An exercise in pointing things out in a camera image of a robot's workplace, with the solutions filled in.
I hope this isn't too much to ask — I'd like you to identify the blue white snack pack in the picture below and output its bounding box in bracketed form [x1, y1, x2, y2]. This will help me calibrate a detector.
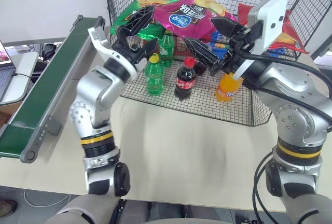
[206, 31, 234, 61]

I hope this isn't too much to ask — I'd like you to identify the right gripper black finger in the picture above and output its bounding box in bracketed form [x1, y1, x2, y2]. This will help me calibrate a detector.
[210, 16, 244, 38]
[183, 38, 220, 71]

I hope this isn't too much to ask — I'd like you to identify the cola bottle red cap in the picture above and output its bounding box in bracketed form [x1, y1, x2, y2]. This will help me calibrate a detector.
[174, 57, 197, 102]

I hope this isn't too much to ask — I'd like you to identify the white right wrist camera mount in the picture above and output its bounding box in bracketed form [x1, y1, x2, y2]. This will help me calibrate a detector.
[234, 0, 289, 81]

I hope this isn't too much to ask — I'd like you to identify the black bag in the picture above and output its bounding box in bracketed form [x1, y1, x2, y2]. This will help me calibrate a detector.
[38, 42, 62, 67]

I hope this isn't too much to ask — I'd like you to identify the red chips bag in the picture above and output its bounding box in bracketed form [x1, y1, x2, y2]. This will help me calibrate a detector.
[237, 2, 311, 55]

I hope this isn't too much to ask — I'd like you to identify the white side table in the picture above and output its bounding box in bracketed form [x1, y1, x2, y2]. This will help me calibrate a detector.
[0, 51, 39, 106]

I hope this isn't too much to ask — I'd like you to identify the orange soda bottle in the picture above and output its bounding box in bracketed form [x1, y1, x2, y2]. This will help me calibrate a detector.
[215, 72, 244, 103]

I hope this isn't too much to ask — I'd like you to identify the grey laptop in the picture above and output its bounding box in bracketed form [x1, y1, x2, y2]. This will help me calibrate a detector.
[0, 39, 17, 103]

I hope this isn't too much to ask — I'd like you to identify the orange yellow chips bag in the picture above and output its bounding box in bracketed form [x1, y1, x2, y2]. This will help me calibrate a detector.
[136, 0, 181, 7]

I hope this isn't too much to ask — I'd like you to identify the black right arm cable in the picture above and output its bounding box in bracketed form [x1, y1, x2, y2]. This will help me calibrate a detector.
[234, 41, 332, 224]

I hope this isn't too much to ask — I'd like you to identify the black laptop cable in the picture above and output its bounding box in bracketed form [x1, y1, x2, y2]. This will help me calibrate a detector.
[12, 72, 35, 79]

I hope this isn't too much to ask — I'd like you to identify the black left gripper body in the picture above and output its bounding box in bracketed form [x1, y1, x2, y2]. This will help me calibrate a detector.
[113, 41, 143, 65]

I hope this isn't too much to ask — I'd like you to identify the purple chips bag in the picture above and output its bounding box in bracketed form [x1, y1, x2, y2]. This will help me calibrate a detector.
[153, 0, 238, 40]

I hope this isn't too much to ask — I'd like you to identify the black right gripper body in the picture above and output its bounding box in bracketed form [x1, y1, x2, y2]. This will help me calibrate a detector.
[209, 21, 264, 77]

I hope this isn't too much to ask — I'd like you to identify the green chips bag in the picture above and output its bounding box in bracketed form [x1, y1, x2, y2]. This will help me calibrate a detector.
[109, 0, 167, 41]

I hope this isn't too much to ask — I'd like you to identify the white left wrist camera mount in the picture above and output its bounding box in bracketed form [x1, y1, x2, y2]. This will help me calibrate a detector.
[87, 26, 146, 80]

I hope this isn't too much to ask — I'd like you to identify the black wire mesh basket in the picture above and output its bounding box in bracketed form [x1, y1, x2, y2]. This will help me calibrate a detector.
[100, 0, 332, 128]

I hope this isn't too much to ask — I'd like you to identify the green soda bottle yellow cap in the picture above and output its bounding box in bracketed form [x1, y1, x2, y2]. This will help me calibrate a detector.
[144, 52, 164, 96]

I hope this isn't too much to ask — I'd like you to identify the green conveyor belt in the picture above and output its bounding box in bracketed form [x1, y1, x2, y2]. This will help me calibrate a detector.
[0, 15, 106, 164]

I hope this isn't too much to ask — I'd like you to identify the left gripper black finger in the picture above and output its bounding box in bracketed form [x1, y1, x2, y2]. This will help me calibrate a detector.
[116, 6, 157, 44]
[137, 37, 159, 63]

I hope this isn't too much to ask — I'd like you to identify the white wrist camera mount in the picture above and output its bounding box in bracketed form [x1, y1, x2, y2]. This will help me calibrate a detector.
[234, 0, 289, 81]
[87, 26, 146, 80]

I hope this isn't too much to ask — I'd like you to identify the white floor cable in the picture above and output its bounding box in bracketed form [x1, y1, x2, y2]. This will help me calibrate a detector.
[24, 188, 73, 208]

